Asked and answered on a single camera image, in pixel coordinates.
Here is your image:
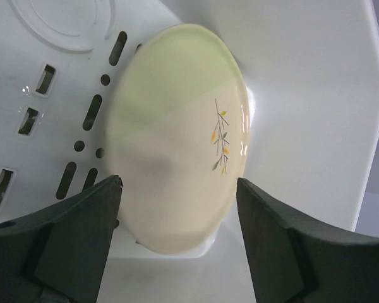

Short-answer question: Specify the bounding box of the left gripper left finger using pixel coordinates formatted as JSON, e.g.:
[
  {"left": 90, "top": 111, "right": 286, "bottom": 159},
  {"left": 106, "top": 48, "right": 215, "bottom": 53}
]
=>
[{"left": 0, "top": 175, "right": 123, "bottom": 302}]

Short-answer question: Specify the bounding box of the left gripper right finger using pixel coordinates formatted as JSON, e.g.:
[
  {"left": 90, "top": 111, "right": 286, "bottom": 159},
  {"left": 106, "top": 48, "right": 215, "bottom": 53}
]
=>
[{"left": 236, "top": 178, "right": 379, "bottom": 302}]

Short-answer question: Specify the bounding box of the cream green leaf plate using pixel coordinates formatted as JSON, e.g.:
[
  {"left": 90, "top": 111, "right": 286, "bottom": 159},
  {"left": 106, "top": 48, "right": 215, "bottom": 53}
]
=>
[{"left": 104, "top": 24, "right": 250, "bottom": 254}]

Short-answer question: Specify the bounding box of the white plastic bin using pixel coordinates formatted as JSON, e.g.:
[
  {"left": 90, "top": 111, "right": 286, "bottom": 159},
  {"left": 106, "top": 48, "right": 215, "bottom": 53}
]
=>
[{"left": 0, "top": 0, "right": 379, "bottom": 259}]

